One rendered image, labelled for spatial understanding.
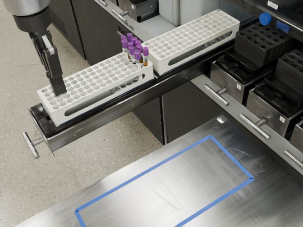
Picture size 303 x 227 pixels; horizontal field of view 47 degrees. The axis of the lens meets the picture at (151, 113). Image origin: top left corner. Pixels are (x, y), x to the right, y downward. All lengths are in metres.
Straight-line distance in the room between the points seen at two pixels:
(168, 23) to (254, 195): 0.80
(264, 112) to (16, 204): 1.27
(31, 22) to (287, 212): 0.62
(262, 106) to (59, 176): 1.18
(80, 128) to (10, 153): 1.15
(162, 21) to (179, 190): 0.78
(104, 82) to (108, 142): 1.01
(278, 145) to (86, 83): 0.53
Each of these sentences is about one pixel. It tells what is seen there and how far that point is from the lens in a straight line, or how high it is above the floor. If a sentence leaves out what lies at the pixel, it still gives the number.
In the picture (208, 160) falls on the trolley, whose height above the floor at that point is 0.82.
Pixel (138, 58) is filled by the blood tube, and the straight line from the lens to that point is 0.91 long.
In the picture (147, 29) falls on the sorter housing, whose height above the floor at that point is 0.73.
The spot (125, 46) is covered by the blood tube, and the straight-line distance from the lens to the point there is 0.95.
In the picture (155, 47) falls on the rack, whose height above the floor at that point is 0.86.
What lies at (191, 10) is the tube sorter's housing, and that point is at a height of 0.85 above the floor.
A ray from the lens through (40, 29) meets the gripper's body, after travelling 0.76.
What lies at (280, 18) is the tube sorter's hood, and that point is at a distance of 0.89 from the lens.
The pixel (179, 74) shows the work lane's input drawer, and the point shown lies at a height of 0.80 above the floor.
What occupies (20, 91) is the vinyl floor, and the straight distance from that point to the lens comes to 2.37.
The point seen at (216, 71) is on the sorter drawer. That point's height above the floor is 0.79.
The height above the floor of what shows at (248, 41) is 0.88.
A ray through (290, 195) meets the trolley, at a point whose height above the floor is 0.82.
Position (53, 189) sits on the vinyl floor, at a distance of 1.81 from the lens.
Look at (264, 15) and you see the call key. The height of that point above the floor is 0.99.
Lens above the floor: 1.45
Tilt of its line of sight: 46 degrees down
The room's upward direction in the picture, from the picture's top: 6 degrees counter-clockwise
